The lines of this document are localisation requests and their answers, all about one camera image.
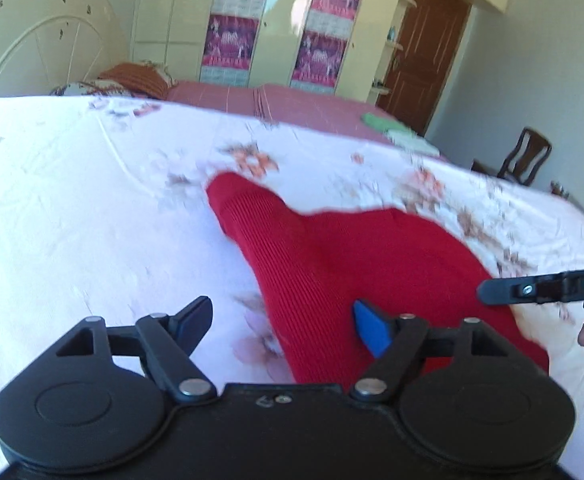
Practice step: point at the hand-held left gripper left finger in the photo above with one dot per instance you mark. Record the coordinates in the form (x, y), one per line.
(194, 317)

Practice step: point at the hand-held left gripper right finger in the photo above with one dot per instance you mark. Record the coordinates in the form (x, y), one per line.
(372, 327)

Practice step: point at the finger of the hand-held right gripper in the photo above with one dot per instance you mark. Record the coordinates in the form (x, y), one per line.
(502, 291)

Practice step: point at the red knit sweater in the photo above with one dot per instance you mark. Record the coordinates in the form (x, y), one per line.
(352, 260)

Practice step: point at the dark wooden chair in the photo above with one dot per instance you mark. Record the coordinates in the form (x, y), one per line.
(524, 155)

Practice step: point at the white floral bedsheet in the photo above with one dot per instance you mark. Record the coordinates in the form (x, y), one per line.
(96, 200)

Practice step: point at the folded white cloth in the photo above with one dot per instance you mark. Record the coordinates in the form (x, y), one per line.
(412, 140)

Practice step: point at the folded green cloth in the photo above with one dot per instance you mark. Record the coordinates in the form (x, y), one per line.
(379, 121)

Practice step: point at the pink checked bed cover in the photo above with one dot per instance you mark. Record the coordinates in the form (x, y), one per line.
(312, 107)

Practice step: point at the orange striped pillow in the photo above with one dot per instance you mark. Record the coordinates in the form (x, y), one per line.
(134, 77)

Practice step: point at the brown wooden door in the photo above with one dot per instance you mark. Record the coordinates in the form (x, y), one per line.
(422, 55)

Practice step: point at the cream corner shelf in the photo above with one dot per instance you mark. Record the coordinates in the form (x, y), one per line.
(397, 46)

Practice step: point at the teal bottle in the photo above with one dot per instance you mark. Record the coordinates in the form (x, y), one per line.
(392, 34)

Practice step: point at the cream wardrobe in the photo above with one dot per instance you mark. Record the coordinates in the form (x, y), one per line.
(282, 20)

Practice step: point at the cream round headboard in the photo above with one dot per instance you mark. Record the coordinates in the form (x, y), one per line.
(46, 35)

